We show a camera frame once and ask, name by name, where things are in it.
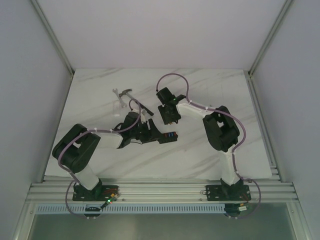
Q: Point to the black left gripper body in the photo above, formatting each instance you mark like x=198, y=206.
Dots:
x=152, y=131

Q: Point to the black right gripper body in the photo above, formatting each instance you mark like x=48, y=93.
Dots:
x=166, y=117

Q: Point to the black fuse box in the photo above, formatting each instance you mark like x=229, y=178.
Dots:
x=168, y=137

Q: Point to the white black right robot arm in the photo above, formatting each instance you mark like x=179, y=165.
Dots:
x=221, y=131

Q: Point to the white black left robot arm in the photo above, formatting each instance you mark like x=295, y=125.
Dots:
x=76, y=148

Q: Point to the silver wrench left side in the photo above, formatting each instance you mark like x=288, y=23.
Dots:
x=122, y=103

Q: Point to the black handle claw hammer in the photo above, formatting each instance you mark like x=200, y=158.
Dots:
x=127, y=92

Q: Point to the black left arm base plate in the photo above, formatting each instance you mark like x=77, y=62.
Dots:
x=98, y=194

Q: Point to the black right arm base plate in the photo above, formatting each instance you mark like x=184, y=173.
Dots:
x=228, y=193

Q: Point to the aluminium mounting rail frame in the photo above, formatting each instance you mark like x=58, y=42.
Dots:
x=175, y=172

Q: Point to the white slotted cable duct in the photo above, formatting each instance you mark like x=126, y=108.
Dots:
x=133, y=208

